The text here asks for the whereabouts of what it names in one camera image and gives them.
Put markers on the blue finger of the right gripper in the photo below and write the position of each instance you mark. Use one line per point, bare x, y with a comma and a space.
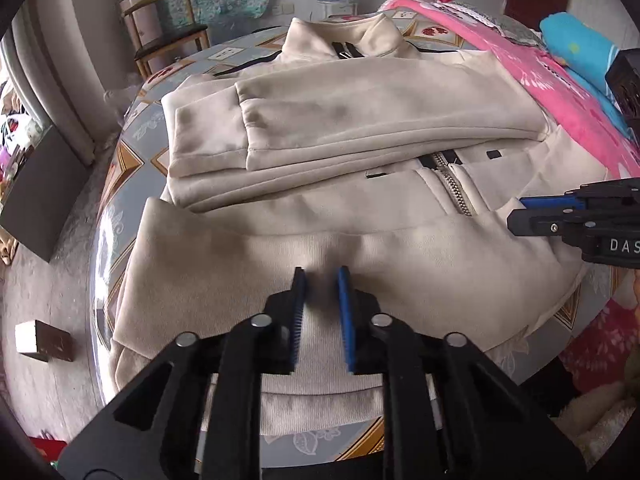
548, 222
560, 202

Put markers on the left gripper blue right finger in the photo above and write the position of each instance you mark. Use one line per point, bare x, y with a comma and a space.
344, 295

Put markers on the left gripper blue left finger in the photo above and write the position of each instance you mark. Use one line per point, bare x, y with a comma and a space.
297, 302

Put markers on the beige zip jacket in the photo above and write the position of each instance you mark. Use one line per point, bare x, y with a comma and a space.
345, 209

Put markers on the pink floral blanket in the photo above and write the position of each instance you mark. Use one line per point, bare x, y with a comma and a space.
573, 107

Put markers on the cyan pillow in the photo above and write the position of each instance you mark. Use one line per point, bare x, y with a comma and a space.
589, 55

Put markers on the green fuzzy sleeve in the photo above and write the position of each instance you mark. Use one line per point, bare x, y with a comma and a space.
595, 419

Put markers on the fruit pattern table cover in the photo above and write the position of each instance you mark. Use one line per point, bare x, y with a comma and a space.
130, 169

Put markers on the brown cardboard box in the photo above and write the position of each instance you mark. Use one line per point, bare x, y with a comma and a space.
42, 342

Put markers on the white water dispenser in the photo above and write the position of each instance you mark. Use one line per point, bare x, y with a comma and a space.
339, 8

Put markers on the dark grey cabinet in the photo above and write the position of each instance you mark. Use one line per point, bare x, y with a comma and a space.
43, 194

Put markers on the red gift bag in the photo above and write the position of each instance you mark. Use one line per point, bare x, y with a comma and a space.
49, 449

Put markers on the wooden chair black seat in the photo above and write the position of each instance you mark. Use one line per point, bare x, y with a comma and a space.
167, 39

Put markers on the grey curtain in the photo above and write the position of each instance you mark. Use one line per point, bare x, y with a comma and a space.
63, 56

